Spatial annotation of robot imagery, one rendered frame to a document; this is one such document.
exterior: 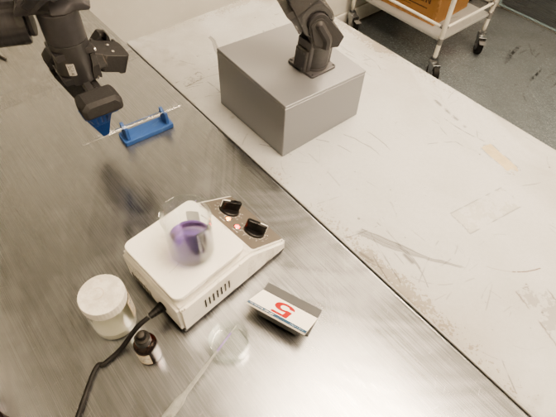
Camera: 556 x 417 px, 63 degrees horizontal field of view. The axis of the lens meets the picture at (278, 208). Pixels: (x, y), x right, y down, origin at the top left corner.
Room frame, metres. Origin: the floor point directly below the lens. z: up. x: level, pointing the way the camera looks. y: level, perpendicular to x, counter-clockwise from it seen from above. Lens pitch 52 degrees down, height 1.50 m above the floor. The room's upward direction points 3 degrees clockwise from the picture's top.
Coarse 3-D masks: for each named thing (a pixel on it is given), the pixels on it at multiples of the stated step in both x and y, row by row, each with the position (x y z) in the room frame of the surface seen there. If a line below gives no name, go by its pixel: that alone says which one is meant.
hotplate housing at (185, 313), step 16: (240, 240) 0.36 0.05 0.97; (128, 256) 0.33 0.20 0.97; (240, 256) 0.33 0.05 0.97; (256, 256) 0.35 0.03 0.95; (272, 256) 0.37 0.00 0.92; (144, 272) 0.30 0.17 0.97; (224, 272) 0.31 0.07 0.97; (240, 272) 0.32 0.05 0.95; (144, 288) 0.31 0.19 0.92; (160, 288) 0.28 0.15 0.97; (208, 288) 0.29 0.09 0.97; (224, 288) 0.30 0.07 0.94; (160, 304) 0.27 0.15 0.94; (176, 304) 0.26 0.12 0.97; (192, 304) 0.26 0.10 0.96; (208, 304) 0.28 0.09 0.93; (176, 320) 0.25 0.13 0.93; (192, 320) 0.26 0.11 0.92
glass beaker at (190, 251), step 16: (160, 208) 0.34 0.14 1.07; (176, 208) 0.35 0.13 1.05; (192, 208) 0.36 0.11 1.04; (208, 208) 0.34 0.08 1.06; (160, 224) 0.31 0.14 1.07; (176, 224) 0.35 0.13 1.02; (208, 224) 0.32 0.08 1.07; (176, 240) 0.30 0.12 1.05; (192, 240) 0.30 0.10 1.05; (208, 240) 0.32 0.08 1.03; (176, 256) 0.30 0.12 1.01; (192, 256) 0.30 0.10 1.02; (208, 256) 0.31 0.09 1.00
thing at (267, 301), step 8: (256, 296) 0.30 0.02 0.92; (264, 296) 0.30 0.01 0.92; (272, 296) 0.31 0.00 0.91; (264, 304) 0.28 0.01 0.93; (272, 304) 0.29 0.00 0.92; (280, 304) 0.29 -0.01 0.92; (288, 304) 0.30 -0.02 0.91; (272, 312) 0.27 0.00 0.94; (280, 312) 0.27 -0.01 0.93; (288, 312) 0.28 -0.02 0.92; (296, 312) 0.28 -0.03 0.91; (288, 320) 0.26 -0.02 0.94; (296, 320) 0.26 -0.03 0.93; (304, 320) 0.27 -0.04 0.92; (312, 320) 0.27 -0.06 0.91; (304, 328) 0.25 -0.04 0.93
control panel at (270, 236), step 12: (216, 204) 0.44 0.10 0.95; (216, 216) 0.41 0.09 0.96; (228, 216) 0.42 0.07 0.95; (240, 216) 0.42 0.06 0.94; (252, 216) 0.43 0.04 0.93; (228, 228) 0.38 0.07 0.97; (240, 228) 0.39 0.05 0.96; (252, 240) 0.37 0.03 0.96; (264, 240) 0.38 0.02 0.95; (276, 240) 0.39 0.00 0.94
